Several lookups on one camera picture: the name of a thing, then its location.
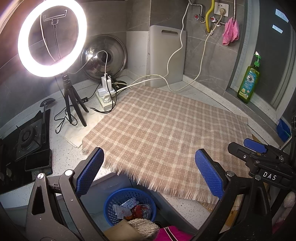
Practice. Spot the tan fabric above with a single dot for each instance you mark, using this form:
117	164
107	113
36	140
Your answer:
120	231

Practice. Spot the pink cloth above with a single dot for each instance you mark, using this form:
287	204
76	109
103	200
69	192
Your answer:
230	32

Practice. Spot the beige knitted slipper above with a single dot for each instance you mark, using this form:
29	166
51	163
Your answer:
145	227

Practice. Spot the white power strip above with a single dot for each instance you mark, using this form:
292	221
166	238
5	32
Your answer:
105	104

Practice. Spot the red snack bag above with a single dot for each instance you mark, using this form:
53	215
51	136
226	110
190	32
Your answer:
138	210

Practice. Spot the blue white packet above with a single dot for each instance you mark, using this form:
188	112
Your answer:
129	203

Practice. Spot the clear plastic bag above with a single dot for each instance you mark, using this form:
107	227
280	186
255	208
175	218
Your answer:
121	212

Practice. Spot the black ladle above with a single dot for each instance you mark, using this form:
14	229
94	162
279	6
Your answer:
47	101

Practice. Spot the white wall socket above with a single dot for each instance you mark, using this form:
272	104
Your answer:
218	7

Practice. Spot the white cutting board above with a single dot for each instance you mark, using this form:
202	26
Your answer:
159	58

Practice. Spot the black phone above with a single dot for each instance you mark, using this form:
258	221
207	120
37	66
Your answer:
38	161

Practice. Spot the white charger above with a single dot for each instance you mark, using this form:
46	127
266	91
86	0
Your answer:
106	82

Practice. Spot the green dish soap bottle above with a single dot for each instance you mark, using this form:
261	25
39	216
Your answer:
248	81

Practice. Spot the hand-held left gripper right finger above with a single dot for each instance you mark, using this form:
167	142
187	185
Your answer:
209	172

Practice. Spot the white cloth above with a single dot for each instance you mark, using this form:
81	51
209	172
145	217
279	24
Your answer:
76	136

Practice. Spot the blue container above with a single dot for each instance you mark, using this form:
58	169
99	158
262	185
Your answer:
283	129

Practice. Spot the yellow pipe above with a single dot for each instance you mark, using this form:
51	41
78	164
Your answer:
208	18

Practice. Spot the beige plaid cloth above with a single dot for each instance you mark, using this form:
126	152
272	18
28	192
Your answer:
161	129

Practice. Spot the steel pot lid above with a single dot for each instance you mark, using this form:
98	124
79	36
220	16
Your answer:
118	53

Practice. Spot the blue plastic basket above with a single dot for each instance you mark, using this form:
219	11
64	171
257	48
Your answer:
111	199

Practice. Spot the black gas stove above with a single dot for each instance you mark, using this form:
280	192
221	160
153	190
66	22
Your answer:
27	136

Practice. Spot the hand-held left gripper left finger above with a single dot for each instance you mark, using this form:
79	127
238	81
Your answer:
91	169

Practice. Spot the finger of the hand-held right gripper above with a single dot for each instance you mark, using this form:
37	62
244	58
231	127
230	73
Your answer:
254	144
242	153

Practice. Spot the phone holder clip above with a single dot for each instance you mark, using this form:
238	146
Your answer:
54	22

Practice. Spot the pink garment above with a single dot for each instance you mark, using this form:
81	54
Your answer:
175	235

